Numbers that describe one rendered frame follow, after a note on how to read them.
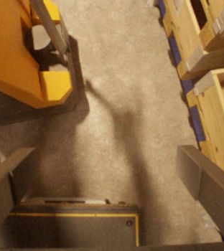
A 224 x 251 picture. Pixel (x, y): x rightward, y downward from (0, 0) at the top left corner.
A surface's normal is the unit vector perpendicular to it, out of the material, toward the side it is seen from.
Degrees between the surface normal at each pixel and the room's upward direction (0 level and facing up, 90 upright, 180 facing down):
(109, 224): 0
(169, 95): 0
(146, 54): 0
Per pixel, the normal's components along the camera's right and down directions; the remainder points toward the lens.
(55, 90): 0.34, -0.22
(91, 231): -0.02, -0.15
